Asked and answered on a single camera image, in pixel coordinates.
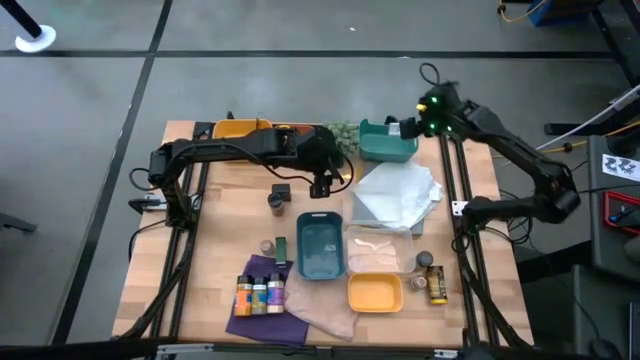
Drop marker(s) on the dark teal plastic bin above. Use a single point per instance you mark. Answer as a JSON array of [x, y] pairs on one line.
[[320, 245]]

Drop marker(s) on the small black box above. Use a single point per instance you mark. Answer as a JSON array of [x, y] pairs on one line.
[[281, 190]]

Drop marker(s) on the light teal plastic bin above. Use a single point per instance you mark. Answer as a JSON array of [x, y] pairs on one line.
[[387, 147]]

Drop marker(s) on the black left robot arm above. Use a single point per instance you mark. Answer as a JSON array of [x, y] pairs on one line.
[[225, 147]]

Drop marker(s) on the black stand foot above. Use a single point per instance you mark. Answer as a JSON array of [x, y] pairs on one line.
[[17, 222]]

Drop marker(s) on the white crumpled sheet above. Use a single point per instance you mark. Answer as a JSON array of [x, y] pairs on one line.
[[400, 192]]

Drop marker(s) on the glass jar dark lid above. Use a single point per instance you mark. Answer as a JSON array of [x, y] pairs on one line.
[[275, 206], [424, 258]]

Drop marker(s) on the yellow-capped spice bottle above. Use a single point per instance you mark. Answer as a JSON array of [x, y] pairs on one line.
[[436, 285]]

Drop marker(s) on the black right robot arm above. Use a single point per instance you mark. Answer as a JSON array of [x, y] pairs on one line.
[[525, 155]]

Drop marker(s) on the purple cloth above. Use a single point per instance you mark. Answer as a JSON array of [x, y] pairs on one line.
[[265, 325]]

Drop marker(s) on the white printed sticker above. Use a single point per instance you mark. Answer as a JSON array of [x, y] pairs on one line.
[[620, 167]]

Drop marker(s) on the large yellow plastic bin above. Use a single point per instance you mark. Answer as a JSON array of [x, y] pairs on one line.
[[240, 129]]

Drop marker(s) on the green box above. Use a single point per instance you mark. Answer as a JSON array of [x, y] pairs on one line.
[[281, 250]]

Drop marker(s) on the black crossbar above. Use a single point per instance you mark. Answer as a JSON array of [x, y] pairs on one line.
[[100, 349]]

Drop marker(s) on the green label spice bottle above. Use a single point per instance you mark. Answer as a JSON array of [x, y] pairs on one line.
[[259, 296]]

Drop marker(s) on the dark side table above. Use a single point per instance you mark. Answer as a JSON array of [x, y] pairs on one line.
[[620, 250]]

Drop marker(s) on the pole stand white base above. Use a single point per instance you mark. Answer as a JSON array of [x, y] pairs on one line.
[[35, 40]]

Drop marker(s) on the black floor stand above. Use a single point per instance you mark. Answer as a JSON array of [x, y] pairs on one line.
[[612, 35]]

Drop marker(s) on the clear plastic container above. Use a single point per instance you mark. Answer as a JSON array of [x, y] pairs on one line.
[[380, 250]]

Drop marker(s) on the grey mat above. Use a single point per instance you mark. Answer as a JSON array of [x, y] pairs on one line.
[[419, 229]]

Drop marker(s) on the beige cloth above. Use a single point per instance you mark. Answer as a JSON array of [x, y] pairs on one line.
[[325, 305]]

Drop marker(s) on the black aluminium table frame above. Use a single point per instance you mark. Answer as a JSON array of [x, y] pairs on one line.
[[202, 129]]

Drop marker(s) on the white mounting bracket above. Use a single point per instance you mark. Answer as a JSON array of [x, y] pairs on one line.
[[458, 207]]

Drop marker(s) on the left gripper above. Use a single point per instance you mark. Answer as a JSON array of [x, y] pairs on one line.
[[322, 150]]

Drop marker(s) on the blue box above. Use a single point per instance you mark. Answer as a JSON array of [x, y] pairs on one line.
[[555, 12]]

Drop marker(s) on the red-framed tray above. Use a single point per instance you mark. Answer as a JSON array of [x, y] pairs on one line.
[[620, 212]]

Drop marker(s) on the small yellow plastic bin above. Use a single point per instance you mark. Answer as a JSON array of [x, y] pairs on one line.
[[375, 292]]

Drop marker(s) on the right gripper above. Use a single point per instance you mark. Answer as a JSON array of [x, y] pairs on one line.
[[414, 128]]

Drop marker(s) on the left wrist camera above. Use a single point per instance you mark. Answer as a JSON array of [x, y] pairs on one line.
[[320, 187]]

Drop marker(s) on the white rod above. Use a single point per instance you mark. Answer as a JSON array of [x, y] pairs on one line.
[[590, 122]]

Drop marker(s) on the green succulent plant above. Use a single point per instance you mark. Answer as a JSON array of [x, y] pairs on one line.
[[345, 135]]

